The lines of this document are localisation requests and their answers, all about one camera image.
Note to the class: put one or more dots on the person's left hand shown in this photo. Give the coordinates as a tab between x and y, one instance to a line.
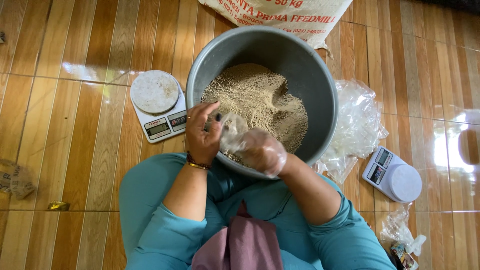
200	137

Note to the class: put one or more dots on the person's right hand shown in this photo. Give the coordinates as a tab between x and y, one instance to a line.
268	153

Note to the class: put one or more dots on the person's right fingers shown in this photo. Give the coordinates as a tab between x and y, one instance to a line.
251	144

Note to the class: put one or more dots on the clear plastic bag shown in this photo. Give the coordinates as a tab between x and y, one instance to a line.
234	131

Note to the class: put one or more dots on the beige granular feed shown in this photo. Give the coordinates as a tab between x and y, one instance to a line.
258	93

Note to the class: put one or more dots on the gold bangle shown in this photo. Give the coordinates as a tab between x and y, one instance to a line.
197	165

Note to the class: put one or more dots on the large grey metal basin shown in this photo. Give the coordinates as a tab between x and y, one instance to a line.
315	90

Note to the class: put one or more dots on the mauve scarf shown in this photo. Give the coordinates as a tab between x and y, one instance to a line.
240	243

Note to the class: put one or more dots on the dusty white kitchen scale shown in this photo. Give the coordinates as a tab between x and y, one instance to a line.
155	101

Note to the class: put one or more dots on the pile of clear plastic bags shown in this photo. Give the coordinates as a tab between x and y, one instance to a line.
356	127

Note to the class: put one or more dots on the teal clothing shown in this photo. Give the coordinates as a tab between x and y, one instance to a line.
157	232

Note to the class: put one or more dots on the white woven feed sack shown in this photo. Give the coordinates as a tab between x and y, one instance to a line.
277	15

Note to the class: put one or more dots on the clean white kitchen scale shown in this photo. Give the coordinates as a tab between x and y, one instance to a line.
395	178

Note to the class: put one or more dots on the crumpled clear plastic wrapper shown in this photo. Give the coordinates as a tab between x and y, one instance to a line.
397	227

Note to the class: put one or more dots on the colourful snack packet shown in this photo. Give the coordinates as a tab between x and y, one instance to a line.
403	257

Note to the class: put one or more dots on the gold foil wrapper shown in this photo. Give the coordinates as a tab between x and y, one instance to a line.
58	206

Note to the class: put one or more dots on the crumpled brown paper bag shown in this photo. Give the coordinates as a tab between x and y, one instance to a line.
17	180

